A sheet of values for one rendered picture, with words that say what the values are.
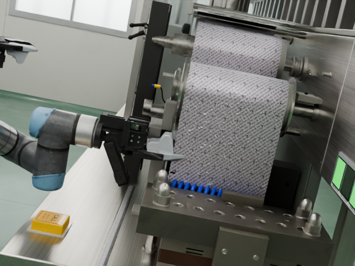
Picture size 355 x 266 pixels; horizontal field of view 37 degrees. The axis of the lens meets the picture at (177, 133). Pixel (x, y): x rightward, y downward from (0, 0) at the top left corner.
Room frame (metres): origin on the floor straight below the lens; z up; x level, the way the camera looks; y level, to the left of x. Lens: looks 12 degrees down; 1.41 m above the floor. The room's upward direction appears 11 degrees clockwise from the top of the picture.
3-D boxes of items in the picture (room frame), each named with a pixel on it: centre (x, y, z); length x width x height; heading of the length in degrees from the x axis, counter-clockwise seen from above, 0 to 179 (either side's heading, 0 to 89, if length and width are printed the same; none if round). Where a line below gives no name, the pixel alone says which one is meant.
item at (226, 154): (1.22, -0.12, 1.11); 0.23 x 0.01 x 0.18; 90
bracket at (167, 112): (1.32, 0.05, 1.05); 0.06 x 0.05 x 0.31; 90
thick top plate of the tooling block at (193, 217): (1.10, -0.16, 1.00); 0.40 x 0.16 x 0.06; 90
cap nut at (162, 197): (1.06, 0.00, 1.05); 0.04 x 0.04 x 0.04
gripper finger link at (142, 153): (1.20, 0.06, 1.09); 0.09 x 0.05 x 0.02; 89
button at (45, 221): (1.12, 0.24, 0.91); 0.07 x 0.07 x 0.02; 0
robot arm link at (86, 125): (1.22, 0.21, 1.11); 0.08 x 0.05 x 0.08; 0
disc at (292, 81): (1.29, -0.25, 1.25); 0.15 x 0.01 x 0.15; 0
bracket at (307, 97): (1.29, -0.29, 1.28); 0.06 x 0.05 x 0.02; 90
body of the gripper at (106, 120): (1.22, 0.12, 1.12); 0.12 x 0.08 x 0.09; 90
